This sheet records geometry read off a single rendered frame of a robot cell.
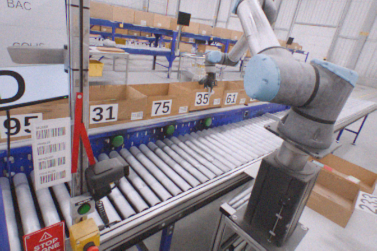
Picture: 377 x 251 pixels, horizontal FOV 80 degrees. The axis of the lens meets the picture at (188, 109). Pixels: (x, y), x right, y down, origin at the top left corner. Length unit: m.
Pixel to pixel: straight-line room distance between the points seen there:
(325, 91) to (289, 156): 0.28
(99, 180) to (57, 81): 0.31
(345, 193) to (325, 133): 0.78
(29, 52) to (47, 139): 0.22
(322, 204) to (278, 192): 0.43
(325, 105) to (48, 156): 0.82
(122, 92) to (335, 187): 1.50
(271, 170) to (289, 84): 0.36
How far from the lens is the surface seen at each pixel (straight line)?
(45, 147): 0.67
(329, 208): 1.36
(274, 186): 0.97
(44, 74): 0.72
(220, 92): 1.98
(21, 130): 1.31
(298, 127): 0.86
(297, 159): 0.94
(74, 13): 0.60
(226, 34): 8.90
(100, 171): 0.71
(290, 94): 0.76
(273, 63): 0.73
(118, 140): 1.40
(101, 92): 1.66
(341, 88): 0.84
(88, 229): 0.85
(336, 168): 1.91
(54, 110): 1.29
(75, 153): 0.71
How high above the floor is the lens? 1.51
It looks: 20 degrees down
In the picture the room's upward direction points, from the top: 10 degrees clockwise
